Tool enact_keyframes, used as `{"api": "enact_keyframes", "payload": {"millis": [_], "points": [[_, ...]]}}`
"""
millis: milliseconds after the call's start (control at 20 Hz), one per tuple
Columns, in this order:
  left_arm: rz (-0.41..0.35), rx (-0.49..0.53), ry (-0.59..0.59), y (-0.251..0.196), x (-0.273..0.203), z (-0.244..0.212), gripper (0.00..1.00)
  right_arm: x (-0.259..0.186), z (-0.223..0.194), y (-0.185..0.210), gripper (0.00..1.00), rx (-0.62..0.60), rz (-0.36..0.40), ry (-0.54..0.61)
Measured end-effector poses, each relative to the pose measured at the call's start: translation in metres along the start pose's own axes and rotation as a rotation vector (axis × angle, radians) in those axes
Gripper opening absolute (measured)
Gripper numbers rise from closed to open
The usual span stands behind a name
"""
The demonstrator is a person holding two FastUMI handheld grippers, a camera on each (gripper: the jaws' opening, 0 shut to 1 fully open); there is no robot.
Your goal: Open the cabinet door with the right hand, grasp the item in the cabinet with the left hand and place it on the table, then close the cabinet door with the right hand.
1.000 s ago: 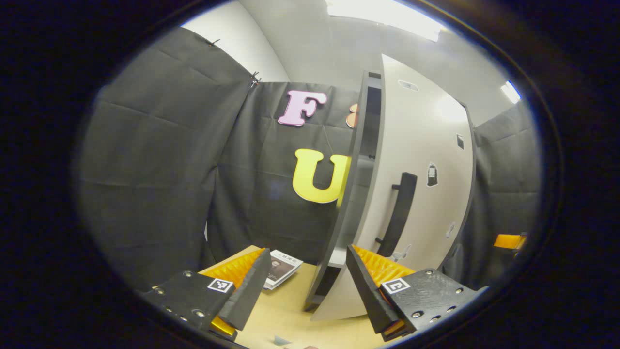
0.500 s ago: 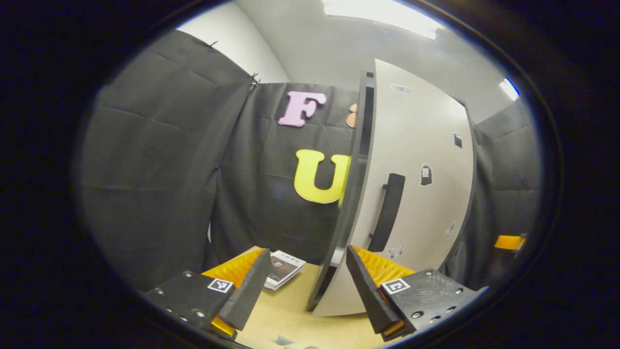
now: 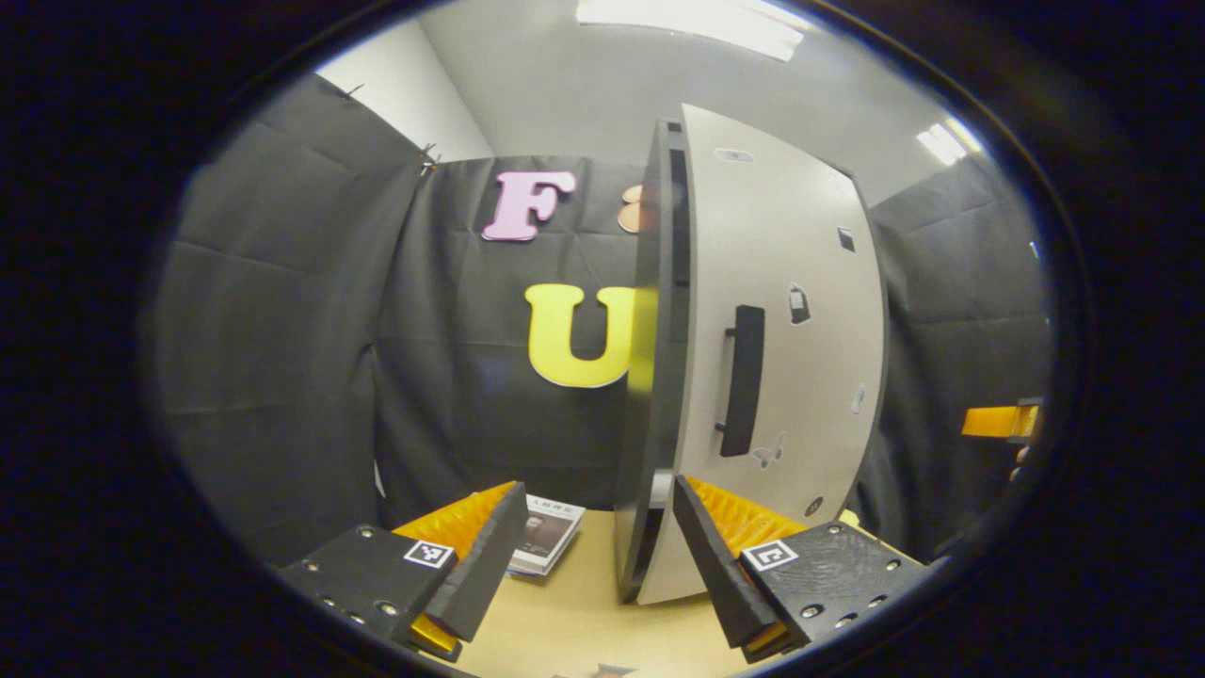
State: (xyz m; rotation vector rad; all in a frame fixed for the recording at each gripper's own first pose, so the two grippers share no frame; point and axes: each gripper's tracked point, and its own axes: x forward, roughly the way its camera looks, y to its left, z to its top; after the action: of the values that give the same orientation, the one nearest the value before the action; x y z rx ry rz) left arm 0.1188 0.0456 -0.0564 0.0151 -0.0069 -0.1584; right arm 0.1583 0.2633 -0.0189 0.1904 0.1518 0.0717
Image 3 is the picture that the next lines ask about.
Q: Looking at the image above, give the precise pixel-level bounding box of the black backdrop cloth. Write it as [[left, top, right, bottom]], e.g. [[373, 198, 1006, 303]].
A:
[[151, 73, 1055, 566]]

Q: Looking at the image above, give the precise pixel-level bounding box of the beige cabinet door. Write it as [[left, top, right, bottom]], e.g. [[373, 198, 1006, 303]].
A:
[[640, 104, 888, 605]]

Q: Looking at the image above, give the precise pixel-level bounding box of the black cabinet door handle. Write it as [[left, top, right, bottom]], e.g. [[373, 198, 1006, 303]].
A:
[[714, 304, 766, 459]]

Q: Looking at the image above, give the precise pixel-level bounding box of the grey cabinet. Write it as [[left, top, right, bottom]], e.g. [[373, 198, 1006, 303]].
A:
[[614, 118, 693, 605]]

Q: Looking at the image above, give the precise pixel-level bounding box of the small ceiling light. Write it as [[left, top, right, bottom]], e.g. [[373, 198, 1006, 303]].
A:
[[918, 118, 985, 168]]

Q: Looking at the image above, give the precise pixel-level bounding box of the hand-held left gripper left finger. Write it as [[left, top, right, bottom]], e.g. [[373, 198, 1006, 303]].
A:
[[280, 482, 531, 660]]

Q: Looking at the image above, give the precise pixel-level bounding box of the long ceiling light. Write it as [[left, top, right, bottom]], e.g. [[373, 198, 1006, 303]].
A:
[[576, 0, 806, 62]]

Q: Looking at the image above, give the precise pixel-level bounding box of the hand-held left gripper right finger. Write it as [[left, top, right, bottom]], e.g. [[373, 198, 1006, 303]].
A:
[[672, 476, 933, 665]]

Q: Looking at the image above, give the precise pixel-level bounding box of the white booklet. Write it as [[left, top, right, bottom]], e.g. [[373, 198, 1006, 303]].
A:
[[508, 493, 586, 577]]

